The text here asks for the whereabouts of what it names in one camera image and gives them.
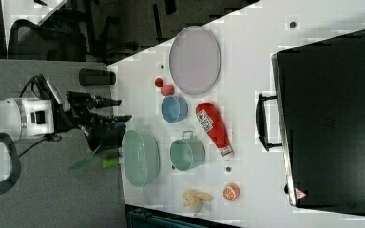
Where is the yellow banana peel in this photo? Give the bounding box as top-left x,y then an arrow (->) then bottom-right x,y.
182,190 -> 213,214

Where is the black cylinder post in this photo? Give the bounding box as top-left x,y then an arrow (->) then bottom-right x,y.
79,68 -> 116,86

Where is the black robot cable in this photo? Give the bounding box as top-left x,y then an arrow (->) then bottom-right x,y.
18,73 -> 61,159

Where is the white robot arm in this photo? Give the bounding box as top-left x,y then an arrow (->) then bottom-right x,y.
0,91 -> 131,195

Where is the red ketchup bottle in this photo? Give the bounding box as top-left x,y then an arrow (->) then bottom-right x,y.
196,103 -> 234,161

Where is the black office chair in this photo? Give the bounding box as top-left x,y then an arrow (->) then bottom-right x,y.
8,19 -> 87,62

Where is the green oval strainer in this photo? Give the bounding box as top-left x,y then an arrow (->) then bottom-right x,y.
123,130 -> 160,188

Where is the dark crate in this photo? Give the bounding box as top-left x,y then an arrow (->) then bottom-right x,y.
125,204 -> 239,228

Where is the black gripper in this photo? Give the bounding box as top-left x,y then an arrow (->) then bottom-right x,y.
55,91 -> 132,151

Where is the green plastic clamp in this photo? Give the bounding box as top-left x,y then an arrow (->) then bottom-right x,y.
68,144 -> 122,170

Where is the green metal cup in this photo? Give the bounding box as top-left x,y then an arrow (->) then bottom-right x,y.
169,131 -> 205,171

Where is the blue bowl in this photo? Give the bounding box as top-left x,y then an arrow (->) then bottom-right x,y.
161,96 -> 188,123

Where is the pink strawberry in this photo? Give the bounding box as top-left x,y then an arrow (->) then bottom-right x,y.
161,85 -> 175,96

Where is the black toaster oven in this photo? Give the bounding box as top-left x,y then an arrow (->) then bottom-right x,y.
271,29 -> 365,216

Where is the orange half slice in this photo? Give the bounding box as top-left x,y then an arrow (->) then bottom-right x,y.
222,183 -> 240,201

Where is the grey round plate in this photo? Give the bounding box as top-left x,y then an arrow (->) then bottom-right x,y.
169,26 -> 221,95

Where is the red strawberry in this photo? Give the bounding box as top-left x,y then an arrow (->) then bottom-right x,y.
154,77 -> 164,87

